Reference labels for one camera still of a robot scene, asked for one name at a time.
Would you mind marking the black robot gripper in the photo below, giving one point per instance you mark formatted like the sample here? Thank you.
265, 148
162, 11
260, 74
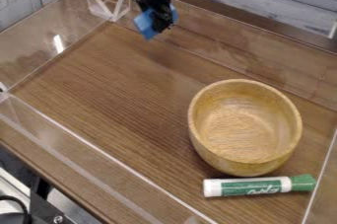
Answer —
161, 16

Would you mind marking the blue rectangular block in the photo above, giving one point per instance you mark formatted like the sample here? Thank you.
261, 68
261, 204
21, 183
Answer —
144, 23

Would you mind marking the brown wooden bowl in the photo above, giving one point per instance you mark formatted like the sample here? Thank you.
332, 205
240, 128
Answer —
244, 127

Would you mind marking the green white dry-erase marker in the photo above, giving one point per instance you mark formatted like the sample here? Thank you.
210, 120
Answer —
252, 186

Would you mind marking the clear acrylic tray wall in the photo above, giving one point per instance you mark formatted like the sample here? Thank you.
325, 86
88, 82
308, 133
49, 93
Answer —
93, 111

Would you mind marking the black metal table frame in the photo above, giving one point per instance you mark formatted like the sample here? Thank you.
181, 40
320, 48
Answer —
44, 211

